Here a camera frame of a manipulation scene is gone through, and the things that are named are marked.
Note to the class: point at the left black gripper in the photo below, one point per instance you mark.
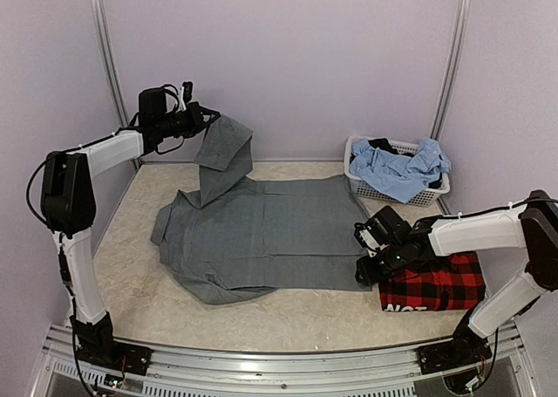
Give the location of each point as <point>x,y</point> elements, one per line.
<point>198,122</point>

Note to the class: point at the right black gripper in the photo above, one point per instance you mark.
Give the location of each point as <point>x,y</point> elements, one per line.
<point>370,277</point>

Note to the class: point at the white plastic laundry basket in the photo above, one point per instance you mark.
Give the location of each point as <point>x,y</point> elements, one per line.
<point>360,188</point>

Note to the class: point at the red black plaid shirt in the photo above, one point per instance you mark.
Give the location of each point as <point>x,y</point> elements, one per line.
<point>449,283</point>

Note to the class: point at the grey long sleeve shirt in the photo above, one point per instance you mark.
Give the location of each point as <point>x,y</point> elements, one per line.
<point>235,238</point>

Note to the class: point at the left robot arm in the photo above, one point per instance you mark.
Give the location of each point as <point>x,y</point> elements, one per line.
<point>67,201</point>

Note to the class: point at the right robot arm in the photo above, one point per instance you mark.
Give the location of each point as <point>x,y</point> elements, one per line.
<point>531,225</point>

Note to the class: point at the light blue shirt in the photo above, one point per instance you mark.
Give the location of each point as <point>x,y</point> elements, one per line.
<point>359,161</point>

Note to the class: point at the black garment in basket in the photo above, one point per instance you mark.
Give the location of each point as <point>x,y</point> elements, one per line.
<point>400,172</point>

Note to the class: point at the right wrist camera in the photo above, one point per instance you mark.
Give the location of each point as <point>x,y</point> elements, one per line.
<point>365,239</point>

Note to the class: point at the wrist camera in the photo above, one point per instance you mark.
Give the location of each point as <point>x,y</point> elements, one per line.
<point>185,94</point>
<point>365,239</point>

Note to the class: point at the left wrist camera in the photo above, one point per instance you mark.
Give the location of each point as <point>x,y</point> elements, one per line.
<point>185,94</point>

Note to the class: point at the left aluminium frame post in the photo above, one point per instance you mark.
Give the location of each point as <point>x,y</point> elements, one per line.
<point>105,47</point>

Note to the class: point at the aluminium frame post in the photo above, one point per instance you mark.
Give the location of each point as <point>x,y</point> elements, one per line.
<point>452,67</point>
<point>105,47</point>

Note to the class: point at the front aluminium rail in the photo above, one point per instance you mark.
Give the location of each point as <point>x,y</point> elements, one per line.
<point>389,371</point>

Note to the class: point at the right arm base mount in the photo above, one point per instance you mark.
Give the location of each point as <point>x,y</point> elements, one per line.
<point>464,348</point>

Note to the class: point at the right aluminium frame post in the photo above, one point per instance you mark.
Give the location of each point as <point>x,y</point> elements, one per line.
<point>452,67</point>

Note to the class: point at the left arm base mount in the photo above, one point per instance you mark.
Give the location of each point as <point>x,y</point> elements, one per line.
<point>97,346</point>

